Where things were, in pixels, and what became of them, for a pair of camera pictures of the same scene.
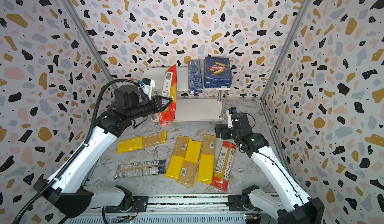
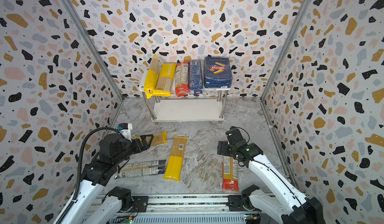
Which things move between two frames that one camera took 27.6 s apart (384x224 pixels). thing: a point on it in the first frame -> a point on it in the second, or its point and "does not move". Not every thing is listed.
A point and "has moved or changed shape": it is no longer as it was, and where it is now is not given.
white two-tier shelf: [199, 107] does not move
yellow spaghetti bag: [176, 159] does not move
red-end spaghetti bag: [167, 117] -> [182, 85]
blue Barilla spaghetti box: [195, 82] does not move
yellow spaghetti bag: [136, 143] does not move
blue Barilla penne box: [217, 73] does not move
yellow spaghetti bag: [206, 168] -> [152, 77]
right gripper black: [224, 131] -> [226, 147]
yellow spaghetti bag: [184, 163] -> [164, 83]
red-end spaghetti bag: [226, 157] has moved or changed shape
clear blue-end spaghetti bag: [152, 167] does not move
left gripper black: [157, 101] -> [139, 148]
